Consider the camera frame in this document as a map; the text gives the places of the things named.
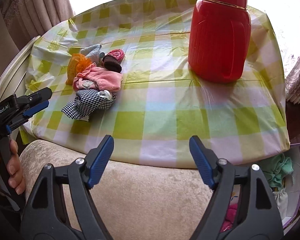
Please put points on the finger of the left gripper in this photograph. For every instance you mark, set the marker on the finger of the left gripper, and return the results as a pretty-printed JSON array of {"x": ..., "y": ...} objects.
[
  {"x": 35, "y": 109},
  {"x": 38, "y": 97}
]

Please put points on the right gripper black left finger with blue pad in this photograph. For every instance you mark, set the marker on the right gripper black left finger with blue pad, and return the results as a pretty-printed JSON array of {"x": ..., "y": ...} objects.
[{"x": 45, "y": 215}]

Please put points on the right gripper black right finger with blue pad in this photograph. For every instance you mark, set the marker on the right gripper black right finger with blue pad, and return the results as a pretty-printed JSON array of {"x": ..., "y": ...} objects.
[{"x": 257, "y": 215}]

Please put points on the magenta knitted cloth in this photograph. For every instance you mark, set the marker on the magenta knitted cloth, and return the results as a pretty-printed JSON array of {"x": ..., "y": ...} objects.
[{"x": 229, "y": 217}]

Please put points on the white floral fabric pouch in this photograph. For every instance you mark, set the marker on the white floral fabric pouch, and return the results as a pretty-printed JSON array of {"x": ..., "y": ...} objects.
[{"x": 235, "y": 194}]

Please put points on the round sponge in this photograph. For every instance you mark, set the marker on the round sponge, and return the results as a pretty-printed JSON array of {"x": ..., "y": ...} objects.
[{"x": 78, "y": 63}]

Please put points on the teal green towel cloth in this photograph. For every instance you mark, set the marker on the teal green towel cloth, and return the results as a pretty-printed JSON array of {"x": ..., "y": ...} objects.
[{"x": 275, "y": 169}]

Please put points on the grey drawstring cloth bag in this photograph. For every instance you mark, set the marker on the grey drawstring cloth bag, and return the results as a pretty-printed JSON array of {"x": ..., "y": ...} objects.
[{"x": 281, "y": 199}]

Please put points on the person's left hand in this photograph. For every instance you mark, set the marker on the person's left hand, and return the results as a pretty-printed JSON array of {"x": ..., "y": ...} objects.
[{"x": 16, "y": 180}]

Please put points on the black white gingham pouch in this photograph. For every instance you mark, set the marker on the black white gingham pouch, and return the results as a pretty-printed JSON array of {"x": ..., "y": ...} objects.
[{"x": 86, "y": 102}]

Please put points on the white cardboard box purple rim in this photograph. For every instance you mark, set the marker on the white cardboard box purple rim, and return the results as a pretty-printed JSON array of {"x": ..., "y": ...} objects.
[{"x": 292, "y": 185}]

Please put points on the pink fleece cloth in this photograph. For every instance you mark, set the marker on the pink fleece cloth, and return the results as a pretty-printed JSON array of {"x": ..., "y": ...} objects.
[{"x": 98, "y": 78}]

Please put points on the grey blue small cloth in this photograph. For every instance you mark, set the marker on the grey blue small cloth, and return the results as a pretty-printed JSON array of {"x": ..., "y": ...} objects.
[{"x": 94, "y": 53}]

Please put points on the dark maroon sock roll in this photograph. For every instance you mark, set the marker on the dark maroon sock roll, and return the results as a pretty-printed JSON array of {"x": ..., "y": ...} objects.
[{"x": 112, "y": 64}]

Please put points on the green checked plastic tablecloth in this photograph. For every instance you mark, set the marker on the green checked plastic tablecloth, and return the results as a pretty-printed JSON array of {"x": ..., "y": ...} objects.
[{"x": 162, "y": 103}]

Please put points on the pink rolled sock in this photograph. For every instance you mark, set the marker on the pink rolled sock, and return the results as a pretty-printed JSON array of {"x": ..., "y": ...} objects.
[{"x": 118, "y": 54}]

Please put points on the beige curtain left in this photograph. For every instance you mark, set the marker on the beige curtain left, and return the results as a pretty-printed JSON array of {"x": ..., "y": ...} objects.
[{"x": 26, "y": 19}]

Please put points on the beige velvet cushion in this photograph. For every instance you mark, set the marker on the beige velvet cushion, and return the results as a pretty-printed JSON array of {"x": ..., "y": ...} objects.
[{"x": 145, "y": 202}]

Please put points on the red plastic thermos jug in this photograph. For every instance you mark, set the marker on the red plastic thermos jug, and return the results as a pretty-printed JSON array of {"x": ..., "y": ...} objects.
[{"x": 219, "y": 39}]

